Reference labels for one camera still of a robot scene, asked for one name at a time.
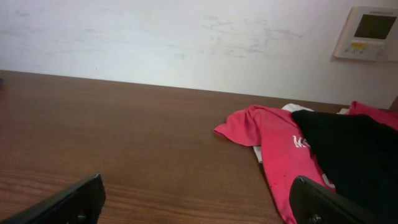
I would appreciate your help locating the beige wall control panel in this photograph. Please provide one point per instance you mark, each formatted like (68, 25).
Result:
(370, 33)

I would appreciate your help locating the red soccer t-shirt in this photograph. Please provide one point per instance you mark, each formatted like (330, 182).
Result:
(285, 152)

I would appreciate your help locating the black shorts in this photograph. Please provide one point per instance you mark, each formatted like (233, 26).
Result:
(359, 155)

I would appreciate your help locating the white garment under red shirt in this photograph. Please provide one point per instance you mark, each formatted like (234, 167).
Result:
(291, 108)

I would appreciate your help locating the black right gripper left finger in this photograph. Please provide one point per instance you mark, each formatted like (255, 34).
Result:
(80, 203)

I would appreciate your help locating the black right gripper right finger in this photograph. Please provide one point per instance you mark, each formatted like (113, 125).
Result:
(312, 203)

